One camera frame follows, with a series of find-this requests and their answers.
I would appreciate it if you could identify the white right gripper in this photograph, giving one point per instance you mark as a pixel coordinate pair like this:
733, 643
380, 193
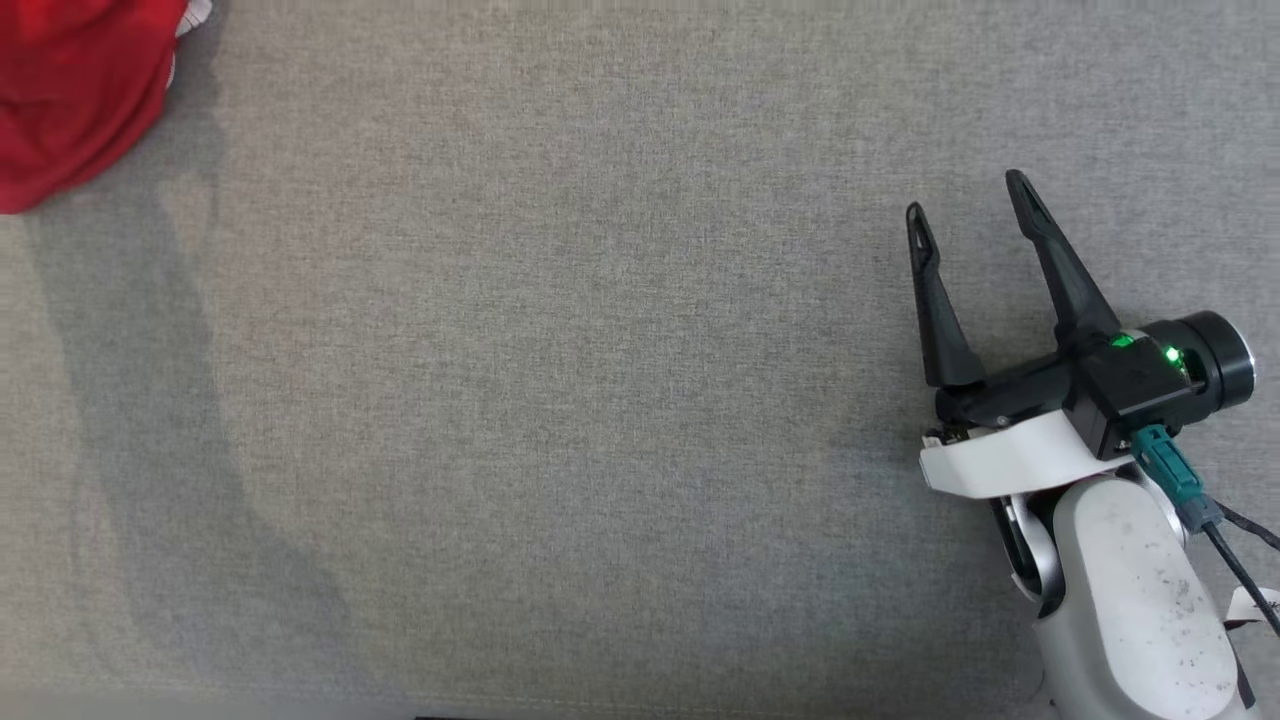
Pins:
1010, 455

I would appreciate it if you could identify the red shirt with white sleeves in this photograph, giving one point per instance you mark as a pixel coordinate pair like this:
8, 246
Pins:
70, 90

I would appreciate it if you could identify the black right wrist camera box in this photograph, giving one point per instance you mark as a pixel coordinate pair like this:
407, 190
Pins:
1125, 390

